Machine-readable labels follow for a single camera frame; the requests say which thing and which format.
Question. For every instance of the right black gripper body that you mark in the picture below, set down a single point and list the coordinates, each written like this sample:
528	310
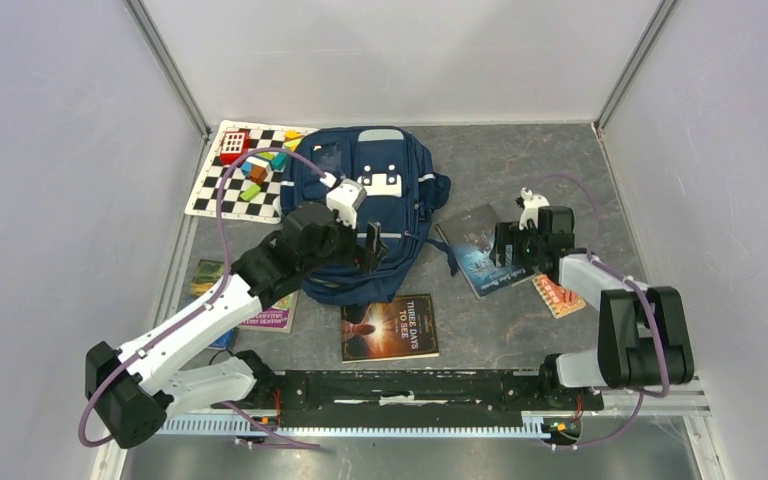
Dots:
524	245

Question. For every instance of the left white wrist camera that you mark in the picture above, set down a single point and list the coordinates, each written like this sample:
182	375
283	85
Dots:
344	198

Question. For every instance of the purple Treehouse book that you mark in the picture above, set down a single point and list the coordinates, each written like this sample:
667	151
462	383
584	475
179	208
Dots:
277	318

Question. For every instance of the black white checkered mat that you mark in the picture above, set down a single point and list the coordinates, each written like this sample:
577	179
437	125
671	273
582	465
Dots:
264	207

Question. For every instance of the blue dark fantasy book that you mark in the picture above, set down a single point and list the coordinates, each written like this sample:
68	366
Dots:
471	235

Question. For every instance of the blue brown toy blocks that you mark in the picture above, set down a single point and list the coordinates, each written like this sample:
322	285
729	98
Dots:
261	166

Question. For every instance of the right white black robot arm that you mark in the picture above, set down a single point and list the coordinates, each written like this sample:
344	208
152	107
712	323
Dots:
643	342

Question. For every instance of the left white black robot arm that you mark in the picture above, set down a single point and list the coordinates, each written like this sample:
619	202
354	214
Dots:
133	389

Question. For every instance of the red grid toy block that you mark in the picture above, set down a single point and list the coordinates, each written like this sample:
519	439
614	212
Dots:
233	144

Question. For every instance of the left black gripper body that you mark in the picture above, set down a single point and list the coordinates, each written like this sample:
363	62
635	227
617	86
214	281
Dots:
341	247

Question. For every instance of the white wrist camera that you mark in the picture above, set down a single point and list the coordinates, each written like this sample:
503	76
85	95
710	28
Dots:
344	198
530	204

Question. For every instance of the yellow orange toy blocks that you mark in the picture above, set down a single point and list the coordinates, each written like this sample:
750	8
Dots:
292	139

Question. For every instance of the green toy block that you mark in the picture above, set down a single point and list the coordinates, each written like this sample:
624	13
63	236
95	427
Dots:
250	193

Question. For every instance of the orange spiral notepad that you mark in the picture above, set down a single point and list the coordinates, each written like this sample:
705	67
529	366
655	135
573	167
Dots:
560	301

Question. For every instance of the navy blue student backpack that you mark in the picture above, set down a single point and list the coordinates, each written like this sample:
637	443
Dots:
403	191

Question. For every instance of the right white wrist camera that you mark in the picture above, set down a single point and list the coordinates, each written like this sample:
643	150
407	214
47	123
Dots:
530	204

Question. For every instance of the Three Days To See book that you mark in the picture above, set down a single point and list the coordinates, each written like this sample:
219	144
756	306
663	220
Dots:
403	328

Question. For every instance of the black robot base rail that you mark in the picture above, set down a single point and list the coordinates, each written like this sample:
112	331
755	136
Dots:
412	398

